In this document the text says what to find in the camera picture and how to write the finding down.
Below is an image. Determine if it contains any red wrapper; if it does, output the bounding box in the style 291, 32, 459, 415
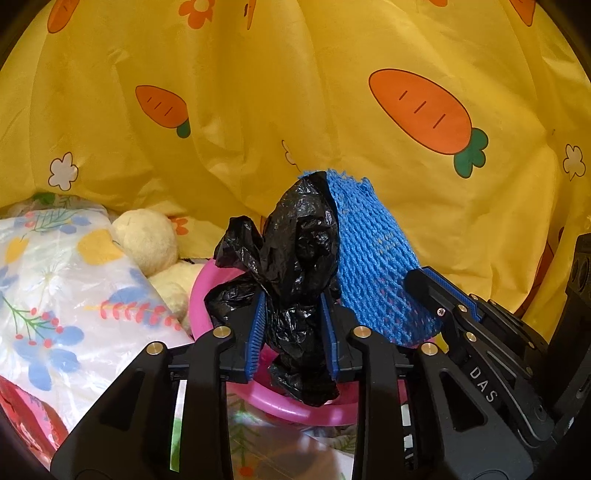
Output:
0, 376, 70, 467

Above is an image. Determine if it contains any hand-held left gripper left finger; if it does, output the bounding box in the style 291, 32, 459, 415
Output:
50, 290, 269, 480

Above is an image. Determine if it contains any pink plastic bin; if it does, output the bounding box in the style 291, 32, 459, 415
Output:
188, 261, 407, 425

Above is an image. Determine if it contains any blue foam fruit net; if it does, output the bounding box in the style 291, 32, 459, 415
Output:
298, 168, 444, 344

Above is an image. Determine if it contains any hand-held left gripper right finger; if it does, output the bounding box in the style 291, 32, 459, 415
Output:
320, 293, 529, 480

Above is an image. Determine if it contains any cream plush toy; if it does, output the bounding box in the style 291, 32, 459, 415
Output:
111, 210, 204, 329

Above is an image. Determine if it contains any yellow carrot print sheet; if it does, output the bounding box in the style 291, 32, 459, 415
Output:
0, 0, 591, 326

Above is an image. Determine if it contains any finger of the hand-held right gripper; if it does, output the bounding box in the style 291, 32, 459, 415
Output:
404, 265, 557, 450

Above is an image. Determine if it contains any floral transparent plastic sheet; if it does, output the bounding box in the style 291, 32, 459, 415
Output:
0, 194, 195, 467

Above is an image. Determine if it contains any black plastic bag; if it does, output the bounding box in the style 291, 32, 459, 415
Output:
204, 172, 342, 408

